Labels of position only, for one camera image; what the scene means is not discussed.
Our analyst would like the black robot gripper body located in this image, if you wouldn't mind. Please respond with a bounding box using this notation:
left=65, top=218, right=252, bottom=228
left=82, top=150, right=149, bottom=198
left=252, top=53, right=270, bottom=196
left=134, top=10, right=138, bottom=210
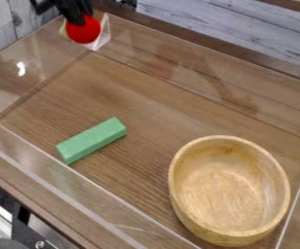
left=28, top=0, right=70, bottom=15

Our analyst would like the red plush strawberry toy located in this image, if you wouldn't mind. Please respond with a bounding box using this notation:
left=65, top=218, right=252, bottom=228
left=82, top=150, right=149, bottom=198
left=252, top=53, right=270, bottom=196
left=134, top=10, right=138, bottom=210
left=59, top=15, right=102, bottom=44

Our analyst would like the clear acrylic tray wall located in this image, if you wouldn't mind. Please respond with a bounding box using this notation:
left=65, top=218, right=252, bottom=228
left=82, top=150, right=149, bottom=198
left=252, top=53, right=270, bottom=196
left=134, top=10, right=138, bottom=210
left=0, top=15, right=300, bottom=249

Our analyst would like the green rectangular block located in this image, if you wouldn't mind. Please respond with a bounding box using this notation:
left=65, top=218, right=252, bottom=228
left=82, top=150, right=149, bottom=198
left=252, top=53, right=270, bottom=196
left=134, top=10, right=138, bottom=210
left=56, top=117, right=126, bottom=164

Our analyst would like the wooden bowl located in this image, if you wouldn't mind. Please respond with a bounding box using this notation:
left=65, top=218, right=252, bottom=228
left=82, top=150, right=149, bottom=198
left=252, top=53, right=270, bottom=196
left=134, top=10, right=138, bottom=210
left=169, top=135, right=290, bottom=247

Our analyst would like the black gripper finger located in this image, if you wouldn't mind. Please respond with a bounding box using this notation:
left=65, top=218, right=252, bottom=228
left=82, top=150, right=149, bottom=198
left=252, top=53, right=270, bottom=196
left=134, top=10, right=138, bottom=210
left=55, top=0, right=94, bottom=25

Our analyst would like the black table leg bracket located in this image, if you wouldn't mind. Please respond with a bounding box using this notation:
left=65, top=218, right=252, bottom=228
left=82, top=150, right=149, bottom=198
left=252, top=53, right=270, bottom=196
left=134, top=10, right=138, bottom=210
left=11, top=205, right=58, bottom=249

